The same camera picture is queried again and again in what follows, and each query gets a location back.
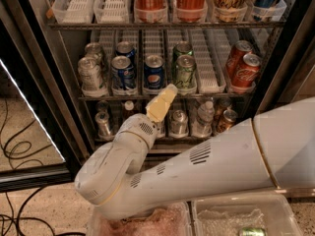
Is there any black floor cable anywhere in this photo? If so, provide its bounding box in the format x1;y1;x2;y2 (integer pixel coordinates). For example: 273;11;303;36
0;96;87;236

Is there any clear water bottle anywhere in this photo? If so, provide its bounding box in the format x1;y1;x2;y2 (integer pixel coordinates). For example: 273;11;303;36
193;100;214;138

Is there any steel fridge cabinet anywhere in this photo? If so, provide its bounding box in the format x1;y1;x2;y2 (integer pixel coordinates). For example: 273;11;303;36
0;0;315;203

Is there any gold can bottom front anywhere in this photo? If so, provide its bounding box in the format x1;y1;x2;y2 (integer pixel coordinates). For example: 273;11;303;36
216;109;238;133

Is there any silver can bottom rear left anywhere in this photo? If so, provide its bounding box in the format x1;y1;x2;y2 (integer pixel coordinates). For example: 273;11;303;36
95;100;109;112

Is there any gold can bottom rear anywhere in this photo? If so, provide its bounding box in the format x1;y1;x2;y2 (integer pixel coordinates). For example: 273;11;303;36
215;97;232;119

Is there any blue Pepsi can rear left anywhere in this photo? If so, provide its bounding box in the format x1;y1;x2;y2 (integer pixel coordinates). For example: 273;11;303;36
115;41;136;63

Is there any brown tea bottle left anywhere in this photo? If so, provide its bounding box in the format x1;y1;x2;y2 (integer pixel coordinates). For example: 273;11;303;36
122;100;138;120

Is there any green can front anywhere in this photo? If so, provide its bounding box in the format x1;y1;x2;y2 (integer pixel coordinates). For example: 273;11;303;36
173;55;196;89

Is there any clear bin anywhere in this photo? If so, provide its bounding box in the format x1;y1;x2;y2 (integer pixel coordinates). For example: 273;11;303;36
86;203;193;236
192;192;303;236

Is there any white sprite can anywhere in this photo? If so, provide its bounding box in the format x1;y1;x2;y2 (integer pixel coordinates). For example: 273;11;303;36
78;56;104;91
85;42;105;66

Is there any empty white tray middle shelf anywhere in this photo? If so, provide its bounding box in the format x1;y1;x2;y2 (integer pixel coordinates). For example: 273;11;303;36
189;29;225;94

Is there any silver can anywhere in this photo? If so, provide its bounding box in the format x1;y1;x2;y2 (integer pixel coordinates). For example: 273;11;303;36
94;111;113;137
170;110;188;136
95;100;109;112

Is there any silver can bottom front left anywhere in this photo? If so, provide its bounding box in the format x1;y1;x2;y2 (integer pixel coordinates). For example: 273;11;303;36
94;111;113;137

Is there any blue Pepsi can centre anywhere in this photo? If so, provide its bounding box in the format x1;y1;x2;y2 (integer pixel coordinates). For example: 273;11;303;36
144;54;164;89

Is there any red Coke can rear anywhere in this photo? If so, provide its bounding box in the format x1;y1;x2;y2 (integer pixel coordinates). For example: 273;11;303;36
225;40;253;78

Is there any blue Pepsi can front left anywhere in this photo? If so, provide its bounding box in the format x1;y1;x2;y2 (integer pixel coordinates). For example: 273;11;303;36
111;55;136;90

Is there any green can in bin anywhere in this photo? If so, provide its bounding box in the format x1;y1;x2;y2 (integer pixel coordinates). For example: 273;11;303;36
238;227;267;236

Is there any brown tea bottle right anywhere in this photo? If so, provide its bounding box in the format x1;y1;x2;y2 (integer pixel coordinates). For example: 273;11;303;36
157;121;165;139

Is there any empty clear tray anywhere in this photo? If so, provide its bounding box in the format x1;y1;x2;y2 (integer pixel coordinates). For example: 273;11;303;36
52;0;95;24
94;0;131;24

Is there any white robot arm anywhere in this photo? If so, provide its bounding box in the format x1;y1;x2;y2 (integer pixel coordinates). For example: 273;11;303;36
75;85;315;219

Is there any green can rear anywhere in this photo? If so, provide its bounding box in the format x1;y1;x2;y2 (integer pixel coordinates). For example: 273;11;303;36
172;41;193;61

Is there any green can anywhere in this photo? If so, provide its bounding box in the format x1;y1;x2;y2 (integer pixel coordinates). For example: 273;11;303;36
173;55;196;89
238;227;267;236
172;41;193;61

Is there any white Sprite can rear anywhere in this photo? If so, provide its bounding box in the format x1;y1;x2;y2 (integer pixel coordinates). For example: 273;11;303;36
85;42;105;66

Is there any white Sprite can front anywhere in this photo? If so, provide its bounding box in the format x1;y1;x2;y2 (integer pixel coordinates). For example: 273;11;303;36
78;56;104;91

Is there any glass fridge door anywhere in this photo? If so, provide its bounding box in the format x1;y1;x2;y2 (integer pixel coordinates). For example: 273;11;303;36
0;0;87;192

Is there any brown tea bottle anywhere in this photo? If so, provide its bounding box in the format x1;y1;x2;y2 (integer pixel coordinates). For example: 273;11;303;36
157;121;165;139
122;100;138;120

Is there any red Coke can front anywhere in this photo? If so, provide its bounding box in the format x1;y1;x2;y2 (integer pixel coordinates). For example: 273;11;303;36
231;53;261;88

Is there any clear bin left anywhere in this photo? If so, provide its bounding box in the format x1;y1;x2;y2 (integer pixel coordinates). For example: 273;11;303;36
86;203;193;236

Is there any silver can bottom centre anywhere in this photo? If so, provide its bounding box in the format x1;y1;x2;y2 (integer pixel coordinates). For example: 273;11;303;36
170;110;188;136

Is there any empty clear tray top left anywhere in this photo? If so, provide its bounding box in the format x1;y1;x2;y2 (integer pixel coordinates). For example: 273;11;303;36
52;0;95;24

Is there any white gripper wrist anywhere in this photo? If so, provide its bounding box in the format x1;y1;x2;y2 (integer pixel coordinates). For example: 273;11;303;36
119;84;178;148

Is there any clear bin right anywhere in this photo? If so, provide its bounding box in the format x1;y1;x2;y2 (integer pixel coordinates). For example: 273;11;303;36
192;192;303;236

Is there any blue pepsi can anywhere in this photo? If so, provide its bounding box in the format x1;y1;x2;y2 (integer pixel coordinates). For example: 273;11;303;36
115;41;136;63
144;54;164;89
111;55;136;90

